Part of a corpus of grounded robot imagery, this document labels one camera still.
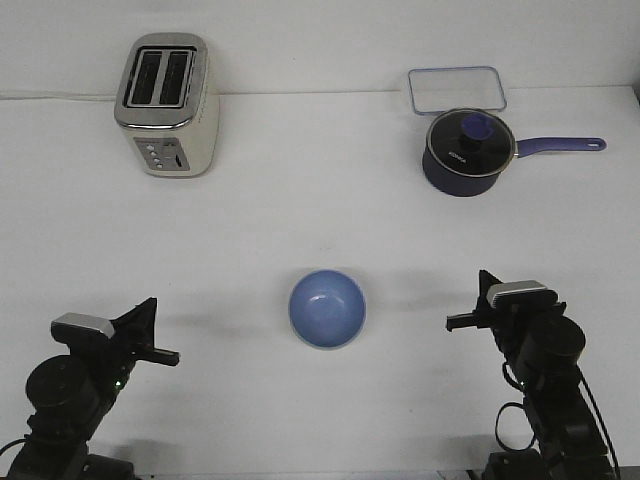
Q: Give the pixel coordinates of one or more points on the glass pot lid blue knob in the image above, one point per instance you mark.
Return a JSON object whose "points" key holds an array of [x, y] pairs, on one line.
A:
{"points": [[470, 142]]}

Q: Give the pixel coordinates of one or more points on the blue bowl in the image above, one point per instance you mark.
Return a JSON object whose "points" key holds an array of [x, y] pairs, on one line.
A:
{"points": [[327, 309]]}

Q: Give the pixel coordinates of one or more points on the dark blue saucepan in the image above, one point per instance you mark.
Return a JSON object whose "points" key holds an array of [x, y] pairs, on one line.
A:
{"points": [[457, 175]]}

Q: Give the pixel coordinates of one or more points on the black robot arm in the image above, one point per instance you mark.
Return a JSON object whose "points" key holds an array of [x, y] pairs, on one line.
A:
{"points": [[72, 393], [541, 348]]}

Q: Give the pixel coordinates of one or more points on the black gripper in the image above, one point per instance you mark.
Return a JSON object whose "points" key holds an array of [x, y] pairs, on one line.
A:
{"points": [[508, 325], [110, 361]]}

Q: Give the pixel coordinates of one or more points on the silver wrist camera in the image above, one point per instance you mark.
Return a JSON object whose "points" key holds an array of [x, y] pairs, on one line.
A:
{"points": [[81, 330], [527, 292]]}

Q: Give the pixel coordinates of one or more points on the cream and steel toaster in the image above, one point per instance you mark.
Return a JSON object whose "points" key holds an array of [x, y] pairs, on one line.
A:
{"points": [[167, 106]]}

